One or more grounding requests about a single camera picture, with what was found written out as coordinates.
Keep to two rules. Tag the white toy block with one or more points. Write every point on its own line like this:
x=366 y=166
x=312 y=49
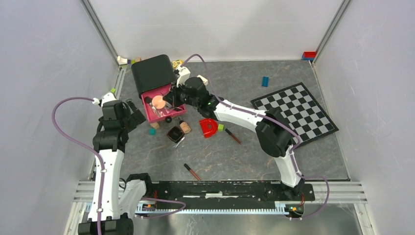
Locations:
x=122 y=61

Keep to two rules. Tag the round peach powder puff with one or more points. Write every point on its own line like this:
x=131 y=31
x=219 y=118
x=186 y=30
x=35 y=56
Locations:
x=158 y=102

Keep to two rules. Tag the black drawer knob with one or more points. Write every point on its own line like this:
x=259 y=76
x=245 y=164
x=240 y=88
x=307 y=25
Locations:
x=169 y=119

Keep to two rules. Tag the yellow toy block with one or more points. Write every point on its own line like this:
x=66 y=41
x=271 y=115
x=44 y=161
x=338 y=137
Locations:
x=176 y=63

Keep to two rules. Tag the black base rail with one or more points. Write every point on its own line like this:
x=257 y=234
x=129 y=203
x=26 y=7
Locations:
x=226 y=196

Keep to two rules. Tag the black pink drawer organizer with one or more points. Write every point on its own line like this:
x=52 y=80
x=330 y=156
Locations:
x=153 y=76

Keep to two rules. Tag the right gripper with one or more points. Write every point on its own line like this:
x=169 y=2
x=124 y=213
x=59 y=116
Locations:
x=172 y=97

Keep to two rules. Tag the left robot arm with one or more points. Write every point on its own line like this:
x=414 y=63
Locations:
x=111 y=213

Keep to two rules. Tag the red lipstick tube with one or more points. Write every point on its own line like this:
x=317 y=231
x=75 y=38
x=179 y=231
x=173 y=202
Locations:
x=232 y=135

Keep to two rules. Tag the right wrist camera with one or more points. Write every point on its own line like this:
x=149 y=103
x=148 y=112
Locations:
x=183 y=75

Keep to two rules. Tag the red blue corner blocks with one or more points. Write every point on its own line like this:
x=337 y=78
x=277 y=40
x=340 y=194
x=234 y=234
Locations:
x=308 y=55

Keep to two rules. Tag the red D-shaped toy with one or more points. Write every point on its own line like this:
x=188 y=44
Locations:
x=209 y=127

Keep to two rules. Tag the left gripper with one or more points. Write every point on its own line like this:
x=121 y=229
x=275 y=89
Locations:
x=136 y=118

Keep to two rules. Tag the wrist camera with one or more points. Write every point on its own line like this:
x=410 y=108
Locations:
x=110 y=96
x=183 y=75

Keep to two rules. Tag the black makeup brush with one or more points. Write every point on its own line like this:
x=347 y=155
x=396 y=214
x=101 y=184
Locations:
x=148 y=100

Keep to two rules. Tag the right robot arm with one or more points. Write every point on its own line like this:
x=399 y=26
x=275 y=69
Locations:
x=275 y=136

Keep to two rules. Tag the wooden cube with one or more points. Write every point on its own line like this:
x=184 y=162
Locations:
x=155 y=125

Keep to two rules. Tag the black compact case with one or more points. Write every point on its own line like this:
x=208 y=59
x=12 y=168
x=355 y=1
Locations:
x=175 y=134

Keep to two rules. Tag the clear plastic wrapper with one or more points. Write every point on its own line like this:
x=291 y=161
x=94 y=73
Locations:
x=166 y=110

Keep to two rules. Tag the brown lip gloss tube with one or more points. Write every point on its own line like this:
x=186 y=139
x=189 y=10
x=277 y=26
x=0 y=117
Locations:
x=192 y=172

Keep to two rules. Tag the silver tweezers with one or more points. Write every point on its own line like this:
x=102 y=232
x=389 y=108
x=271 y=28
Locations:
x=178 y=143

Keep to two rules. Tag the teal cube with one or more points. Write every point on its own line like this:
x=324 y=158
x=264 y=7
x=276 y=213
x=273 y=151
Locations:
x=152 y=131

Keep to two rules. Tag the black white chessboard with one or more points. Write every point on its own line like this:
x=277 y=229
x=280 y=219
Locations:
x=305 y=115

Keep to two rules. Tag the blue lego brick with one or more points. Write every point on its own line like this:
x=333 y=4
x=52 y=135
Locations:
x=265 y=81

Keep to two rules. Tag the white lego brick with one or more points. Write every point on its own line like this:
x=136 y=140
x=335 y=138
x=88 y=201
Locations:
x=204 y=80

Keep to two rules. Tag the foundation bottle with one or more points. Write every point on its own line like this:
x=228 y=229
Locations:
x=184 y=126

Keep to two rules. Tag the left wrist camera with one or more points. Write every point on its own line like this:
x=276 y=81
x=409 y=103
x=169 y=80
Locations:
x=110 y=96

